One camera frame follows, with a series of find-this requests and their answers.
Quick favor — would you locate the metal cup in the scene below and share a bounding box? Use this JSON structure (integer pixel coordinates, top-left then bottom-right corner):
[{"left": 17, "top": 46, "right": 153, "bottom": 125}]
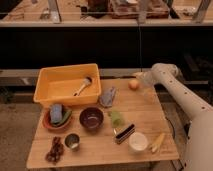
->
[{"left": 65, "top": 133, "right": 80, "bottom": 151}]

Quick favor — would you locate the dish brush in tub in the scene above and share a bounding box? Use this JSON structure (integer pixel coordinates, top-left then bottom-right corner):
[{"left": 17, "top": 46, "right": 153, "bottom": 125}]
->
[{"left": 74, "top": 77, "right": 92, "bottom": 96}]

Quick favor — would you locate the white small bowl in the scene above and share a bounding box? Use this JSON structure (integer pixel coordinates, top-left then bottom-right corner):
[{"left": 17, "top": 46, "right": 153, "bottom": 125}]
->
[{"left": 129, "top": 132, "right": 148, "bottom": 153}]

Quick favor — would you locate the blue sponge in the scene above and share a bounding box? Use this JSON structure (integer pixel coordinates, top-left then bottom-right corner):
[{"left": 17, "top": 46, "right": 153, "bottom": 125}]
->
[{"left": 50, "top": 104, "right": 62, "bottom": 123}]

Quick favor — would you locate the orange bowl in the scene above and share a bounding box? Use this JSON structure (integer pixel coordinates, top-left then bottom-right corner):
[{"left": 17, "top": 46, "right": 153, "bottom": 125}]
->
[{"left": 42, "top": 110, "right": 72, "bottom": 131}]

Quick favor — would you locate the green vegetable in bowl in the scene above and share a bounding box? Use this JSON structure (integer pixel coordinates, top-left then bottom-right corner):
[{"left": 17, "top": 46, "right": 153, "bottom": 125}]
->
[{"left": 53, "top": 110, "right": 72, "bottom": 127}]

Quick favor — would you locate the brown dried chilli bunch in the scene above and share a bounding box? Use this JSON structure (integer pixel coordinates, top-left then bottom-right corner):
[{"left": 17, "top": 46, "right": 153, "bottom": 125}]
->
[{"left": 45, "top": 137, "right": 64, "bottom": 164}]

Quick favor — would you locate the purple bowl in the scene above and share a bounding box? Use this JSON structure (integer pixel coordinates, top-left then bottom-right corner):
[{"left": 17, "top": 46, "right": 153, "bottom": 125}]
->
[{"left": 79, "top": 107, "right": 104, "bottom": 131}]

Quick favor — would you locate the yellow plastic tub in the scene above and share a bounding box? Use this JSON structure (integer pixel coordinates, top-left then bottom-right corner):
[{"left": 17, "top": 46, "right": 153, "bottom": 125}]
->
[{"left": 34, "top": 63, "right": 101, "bottom": 108}]

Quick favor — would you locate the grey blue cloth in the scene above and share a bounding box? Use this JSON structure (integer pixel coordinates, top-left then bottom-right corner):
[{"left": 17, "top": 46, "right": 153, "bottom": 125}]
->
[{"left": 99, "top": 87, "right": 116, "bottom": 108}]

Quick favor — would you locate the black cable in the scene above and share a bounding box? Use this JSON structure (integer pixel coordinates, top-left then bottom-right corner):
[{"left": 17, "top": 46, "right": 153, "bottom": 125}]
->
[{"left": 165, "top": 116, "right": 188, "bottom": 171}]

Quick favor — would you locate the orange apple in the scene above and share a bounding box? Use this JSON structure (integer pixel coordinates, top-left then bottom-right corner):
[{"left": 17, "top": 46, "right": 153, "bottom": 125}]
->
[{"left": 128, "top": 79, "right": 139, "bottom": 90}]

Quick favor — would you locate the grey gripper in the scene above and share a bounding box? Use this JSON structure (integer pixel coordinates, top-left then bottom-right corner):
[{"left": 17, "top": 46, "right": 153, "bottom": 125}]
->
[{"left": 132, "top": 71, "right": 156, "bottom": 102}]

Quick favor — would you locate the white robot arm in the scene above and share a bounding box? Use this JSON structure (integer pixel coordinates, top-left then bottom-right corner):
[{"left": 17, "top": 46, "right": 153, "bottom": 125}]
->
[{"left": 133, "top": 63, "right": 213, "bottom": 171}]

